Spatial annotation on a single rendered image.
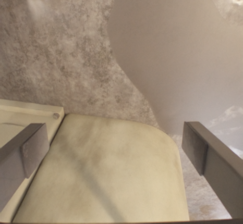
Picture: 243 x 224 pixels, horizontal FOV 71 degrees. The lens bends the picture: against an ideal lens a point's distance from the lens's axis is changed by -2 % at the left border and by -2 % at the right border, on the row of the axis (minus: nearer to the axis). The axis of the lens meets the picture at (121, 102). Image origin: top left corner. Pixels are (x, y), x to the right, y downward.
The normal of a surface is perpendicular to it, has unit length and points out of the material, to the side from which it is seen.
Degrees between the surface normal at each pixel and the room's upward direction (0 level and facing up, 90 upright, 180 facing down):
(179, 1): 0
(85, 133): 90
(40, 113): 0
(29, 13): 0
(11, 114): 90
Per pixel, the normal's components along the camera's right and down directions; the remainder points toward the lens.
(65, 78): -0.11, 0.63
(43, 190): 0.07, -0.77
